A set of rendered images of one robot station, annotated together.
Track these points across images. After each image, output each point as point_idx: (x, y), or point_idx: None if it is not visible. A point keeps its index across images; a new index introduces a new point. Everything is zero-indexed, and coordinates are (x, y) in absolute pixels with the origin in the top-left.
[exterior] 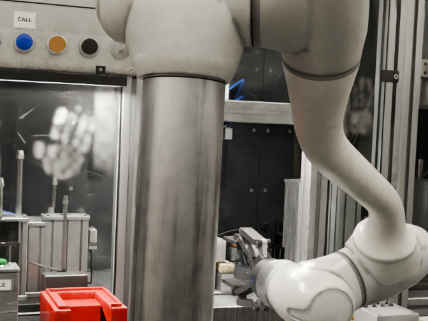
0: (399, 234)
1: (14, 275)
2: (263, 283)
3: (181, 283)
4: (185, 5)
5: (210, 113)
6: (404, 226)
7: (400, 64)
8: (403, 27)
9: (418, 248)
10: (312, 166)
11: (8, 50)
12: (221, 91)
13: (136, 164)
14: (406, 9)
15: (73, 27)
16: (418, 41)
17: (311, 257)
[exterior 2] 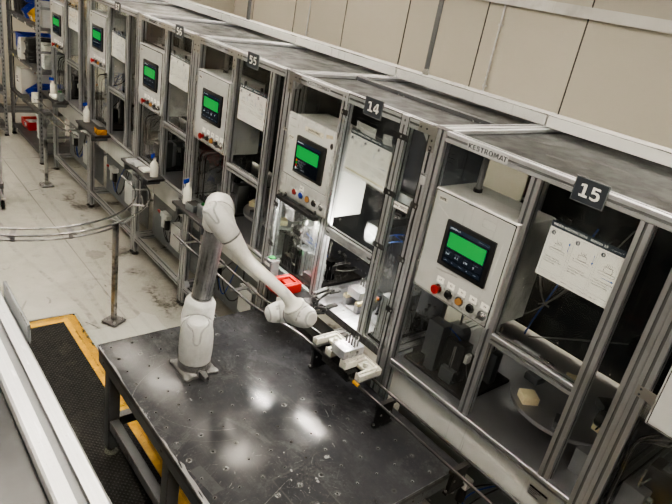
0: (285, 304)
1: (270, 263)
2: None
3: (196, 273)
4: None
5: (206, 239)
6: (287, 303)
7: (406, 256)
8: (410, 240)
9: (295, 314)
10: (367, 280)
11: (297, 196)
12: (211, 235)
13: (320, 248)
14: (413, 232)
15: (311, 195)
16: (415, 249)
17: (361, 315)
